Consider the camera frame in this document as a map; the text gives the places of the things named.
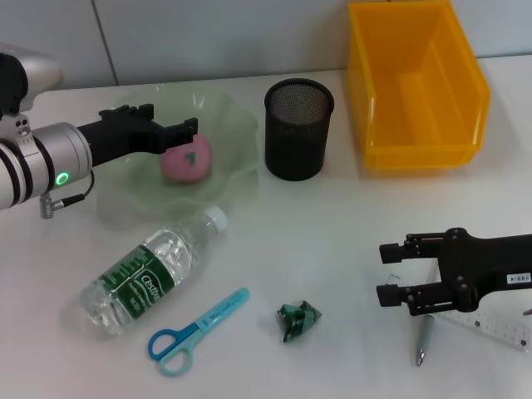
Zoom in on clear plastic ruler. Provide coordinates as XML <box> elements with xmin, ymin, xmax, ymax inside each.
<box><xmin>385</xmin><ymin>269</ymin><xmax>532</xmax><ymax>353</ymax></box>

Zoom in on clear water bottle green label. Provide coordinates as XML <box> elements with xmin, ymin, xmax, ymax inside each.
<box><xmin>79</xmin><ymin>205</ymin><xmax>229</xmax><ymax>337</ymax></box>

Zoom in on pink peach toy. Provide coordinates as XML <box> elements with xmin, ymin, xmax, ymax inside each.
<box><xmin>160</xmin><ymin>133</ymin><xmax>214</xmax><ymax>184</ymax></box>

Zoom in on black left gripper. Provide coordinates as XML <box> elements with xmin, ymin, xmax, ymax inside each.
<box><xmin>78</xmin><ymin>103</ymin><xmax>199</xmax><ymax>170</ymax></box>

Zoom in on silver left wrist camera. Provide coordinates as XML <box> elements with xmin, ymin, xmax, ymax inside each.
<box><xmin>0</xmin><ymin>41</ymin><xmax>64</xmax><ymax>121</ymax></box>

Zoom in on left wrist connector cable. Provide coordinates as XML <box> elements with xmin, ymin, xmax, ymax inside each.
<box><xmin>39</xmin><ymin>172</ymin><xmax>96</xmax><ymax>220</ymax></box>

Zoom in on silver ballpoint pen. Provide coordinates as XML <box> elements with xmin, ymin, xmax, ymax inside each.
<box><xmin>416</xmin><ymin>314</ymin><xmax>436</xmax><ymax>367</ymax></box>

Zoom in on green plastic wrapper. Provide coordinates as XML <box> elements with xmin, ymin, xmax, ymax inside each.
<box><xmin>274</xmin><ymin>298</ymin><xmax>323</xmax><ymax>344</ymax></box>

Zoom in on green glass fruit plate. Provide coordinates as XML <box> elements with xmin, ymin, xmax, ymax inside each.
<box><xmin>89</xmin><ymin>82</ymin><xmax>261</xmax><ymax>221</ymax></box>

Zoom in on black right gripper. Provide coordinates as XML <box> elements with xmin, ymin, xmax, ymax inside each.
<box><xmin>376</xmin><ymin>227</ymin><xmax>532</xmax><ymax>318</ymax></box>

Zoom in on blue scissors with cap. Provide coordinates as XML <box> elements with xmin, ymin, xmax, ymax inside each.
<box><xmin>148</xmin><ymin>287</ymin><xmax>251</xmax><ymax>377</ymax></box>

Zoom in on black mesh pen cup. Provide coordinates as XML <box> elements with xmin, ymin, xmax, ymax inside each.
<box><xmin>264</xmin><ymin>77</ymin><xmax>336</xmax><ymax>181</ymax></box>

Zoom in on yellow plastic storage bin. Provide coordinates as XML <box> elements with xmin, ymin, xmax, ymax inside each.
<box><xmin>347</xmin><ymin>0</ymin><xmax>492</xmax><ymax>170</ymax></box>

